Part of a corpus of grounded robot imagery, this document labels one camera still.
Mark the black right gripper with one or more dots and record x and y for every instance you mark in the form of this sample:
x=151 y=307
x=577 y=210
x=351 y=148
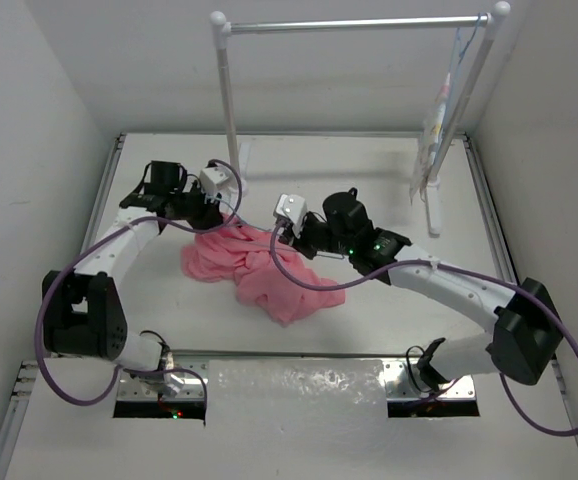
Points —
x=288 y=236

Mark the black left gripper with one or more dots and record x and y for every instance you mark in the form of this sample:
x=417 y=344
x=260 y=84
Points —
x=211 y=210

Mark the pink t shirt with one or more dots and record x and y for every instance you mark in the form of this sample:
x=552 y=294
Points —
x=240 y=253

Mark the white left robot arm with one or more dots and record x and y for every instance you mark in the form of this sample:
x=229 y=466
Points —
x=81 y=313

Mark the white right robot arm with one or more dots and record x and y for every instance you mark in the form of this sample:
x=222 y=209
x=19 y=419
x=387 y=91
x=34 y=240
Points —
x=517 y=339

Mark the white patterned hanging garment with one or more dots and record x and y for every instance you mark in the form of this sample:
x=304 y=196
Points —
x=430 y=139

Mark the white clothes rack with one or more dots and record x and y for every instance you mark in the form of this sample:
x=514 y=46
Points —
x=222 y=30

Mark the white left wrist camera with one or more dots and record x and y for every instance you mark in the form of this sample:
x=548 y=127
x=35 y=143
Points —
x=215 y=183

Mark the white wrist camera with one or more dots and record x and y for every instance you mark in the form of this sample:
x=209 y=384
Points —
x=215 y=183
x=293 y=209

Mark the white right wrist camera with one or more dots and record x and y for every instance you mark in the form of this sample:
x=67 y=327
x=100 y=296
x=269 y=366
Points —
x=293 y=209

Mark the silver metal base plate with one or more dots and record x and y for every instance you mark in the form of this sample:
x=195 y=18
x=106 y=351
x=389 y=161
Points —
x=259 y=373

